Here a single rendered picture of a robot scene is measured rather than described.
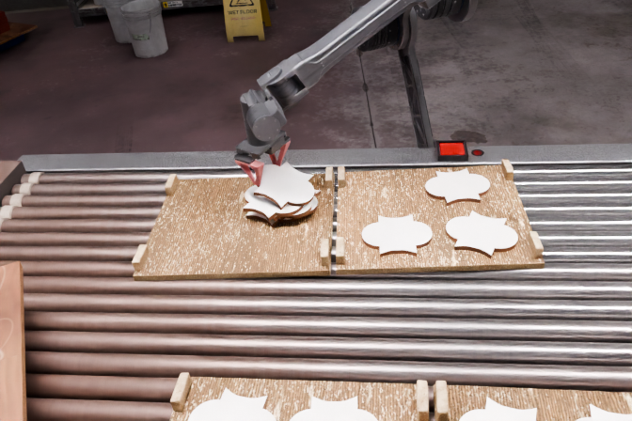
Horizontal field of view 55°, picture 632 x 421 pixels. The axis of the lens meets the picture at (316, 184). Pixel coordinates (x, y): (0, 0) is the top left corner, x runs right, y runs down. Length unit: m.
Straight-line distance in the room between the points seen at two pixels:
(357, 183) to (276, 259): 0.31
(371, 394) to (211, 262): 0.46
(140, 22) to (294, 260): 3.75
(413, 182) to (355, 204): 0.16
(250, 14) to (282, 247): 3.70
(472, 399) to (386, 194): 0.56
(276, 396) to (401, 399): 0.20
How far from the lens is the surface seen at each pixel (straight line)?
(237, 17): 4.90
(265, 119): 1.21
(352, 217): 1.37
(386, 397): 1.04
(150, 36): 4.90
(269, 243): 1.32
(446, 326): 1.16
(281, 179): 1.38
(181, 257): 1.34
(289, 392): 1.06
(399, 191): 1.44
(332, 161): 1.60
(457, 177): 1.47
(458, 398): 1.05
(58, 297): 1.38
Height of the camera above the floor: 1.78
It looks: 35 degrees down
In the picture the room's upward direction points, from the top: 6 degrees counter-clockwise
